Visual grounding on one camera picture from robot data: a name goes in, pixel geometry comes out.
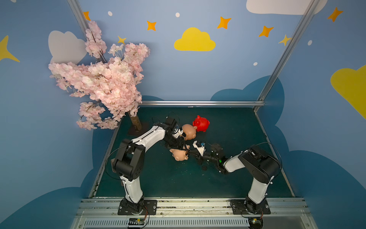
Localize small circuit board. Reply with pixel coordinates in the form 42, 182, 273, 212
127, 218, 146, 229
248, 218, 263, 229

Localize peach piggy bank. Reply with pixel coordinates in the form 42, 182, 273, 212
182, 124, 197, 141

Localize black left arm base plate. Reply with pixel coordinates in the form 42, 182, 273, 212
117, 198, 157, 215

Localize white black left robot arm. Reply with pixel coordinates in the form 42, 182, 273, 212
111, 117, 196, 215

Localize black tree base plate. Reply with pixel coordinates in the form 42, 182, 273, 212
127, 122, 150, 136

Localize aluminium front rail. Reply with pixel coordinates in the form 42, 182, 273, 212
71, 198, 317, 229

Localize aluminium corner post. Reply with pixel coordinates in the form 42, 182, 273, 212
68, 0, 107, 63
253, 0, 320, 113

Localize red piggy bank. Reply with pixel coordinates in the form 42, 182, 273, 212
193, 115, 210, 132

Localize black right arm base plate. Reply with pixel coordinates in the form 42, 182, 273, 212
230, 198, 271, 215

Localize aluminium right corner post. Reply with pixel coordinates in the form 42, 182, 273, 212
253, 0, 320, 113

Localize aluminium back frame bar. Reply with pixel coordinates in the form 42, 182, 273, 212
140, 100, 265, 107

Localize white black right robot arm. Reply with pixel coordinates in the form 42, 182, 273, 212
187, 141, 282, 215

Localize pink cherry blossom tree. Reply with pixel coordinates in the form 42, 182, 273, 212
49, 21, 150, 130

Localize pink piggy bank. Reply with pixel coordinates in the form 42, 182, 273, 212
169, 149, 188, 161

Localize aluminium left corner post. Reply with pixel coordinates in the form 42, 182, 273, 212
68, 0, 107, 63

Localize left small circuit board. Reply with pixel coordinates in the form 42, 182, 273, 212
127, 218, 146, 229

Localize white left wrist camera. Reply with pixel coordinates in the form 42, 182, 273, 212
173, 127, 184, 138

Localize right small circuit board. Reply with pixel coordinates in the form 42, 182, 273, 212
248, 218, 263, 229

